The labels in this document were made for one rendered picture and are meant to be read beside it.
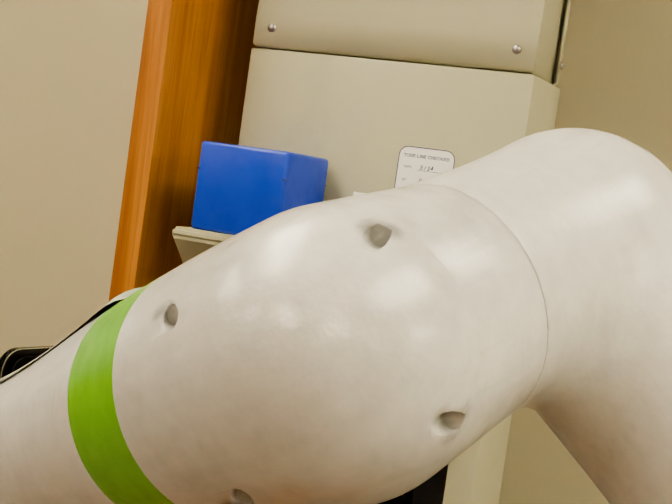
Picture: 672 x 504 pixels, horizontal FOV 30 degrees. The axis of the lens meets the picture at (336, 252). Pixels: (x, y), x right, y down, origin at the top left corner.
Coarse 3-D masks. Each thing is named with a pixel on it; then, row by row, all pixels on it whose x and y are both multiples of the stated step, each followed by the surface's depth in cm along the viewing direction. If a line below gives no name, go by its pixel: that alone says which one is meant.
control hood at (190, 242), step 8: (176, 232) 127; (184, 232) 127; (192, 232) 126; (200, 232) 126; (208, 232) 126; (216, 232) 126; (176, 240) 128; (184, 240) 127; (192, 240) 127; (200, 240) 126; (208, 240) 126; (216, 240) 125; (224, 240) 125; (184, 248) 128; (192, 248) 128; (200, 248) 127; (208, 248) 126; (184, 256) 129; (192, 256) 128
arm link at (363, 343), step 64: (384, 192) 52; (448, 192) 52; (256, 256) 47; (320, 256) 46; (384, 256) 46; (448, 256) 48; (512, 256) 50; (128, 320) 53; (192, 320) 48; (256, 320) 45; (320, 320) 44; (384, 320) 45; (448, 320) 46; (512, 320) 49; (128, 384) 51; (192, 384) 47; (256, 384) 45; (320, 384) 44; (384, 384) 44; (448, 384) 46; (512, 384) 50; (128, 448) 52; (192, 448) 49; (256, 448) 46; (320, 448) 45; (384, 448) 45; (448, 448) 47
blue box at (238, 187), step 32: (224, 160) 126; (256, 160) 124; (288, 160) 123; (320, 160) 130; (224, 192) 126; (256, 192) 124; (288, 192) 124; (320, 192) 131; (192, 224) 127; (224, 224) 126
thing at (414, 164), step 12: (408, 156) 129; (420, 156) 129; (432, 156) 128; (444, 156) 128; (408, 168) 129; (420, 168) 129; (432, 168) 128; (444, 168) 128; (396, 180) 130; (408, 180) 129; (420, 180) 129
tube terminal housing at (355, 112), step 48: (288, 96) 135; (336, 96) 133; (384, 96) 131; (432, 96) 128; (480, 96) 126; (528, 96) 124; (240, 144) 137; (288, 144) 135; (336, 144) 133; (384, 144) 130; (432, 144) 128; (480, 144) 126; (336, 192) 133; (480, 480) 128
